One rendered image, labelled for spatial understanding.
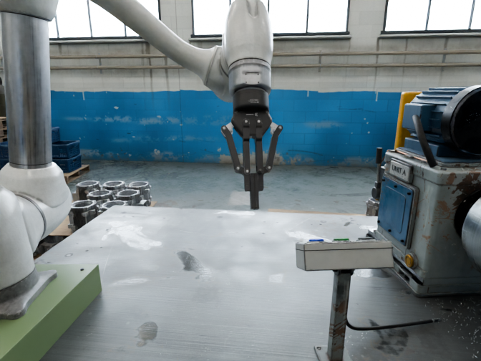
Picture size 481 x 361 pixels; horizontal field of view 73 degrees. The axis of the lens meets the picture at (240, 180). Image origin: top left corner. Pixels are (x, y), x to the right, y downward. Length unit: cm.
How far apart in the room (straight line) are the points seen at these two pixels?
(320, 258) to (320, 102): 551
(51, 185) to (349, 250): 78
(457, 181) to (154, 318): 83
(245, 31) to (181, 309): 69
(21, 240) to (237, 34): 66
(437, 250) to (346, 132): 526
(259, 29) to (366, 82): 553
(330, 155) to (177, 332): 556
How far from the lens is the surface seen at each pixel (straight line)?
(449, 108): 102
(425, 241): 101
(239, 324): 87
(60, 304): 91
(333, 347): 77
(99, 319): 95
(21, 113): 99
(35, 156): 101
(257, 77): 67
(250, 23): 72
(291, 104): 604
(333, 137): 616
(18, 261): 91
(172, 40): 84
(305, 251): 62
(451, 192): 97
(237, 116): 67
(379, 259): 67
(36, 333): 86
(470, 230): 90
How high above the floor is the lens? 135
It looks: 16 degrees down
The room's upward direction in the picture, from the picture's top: straight up
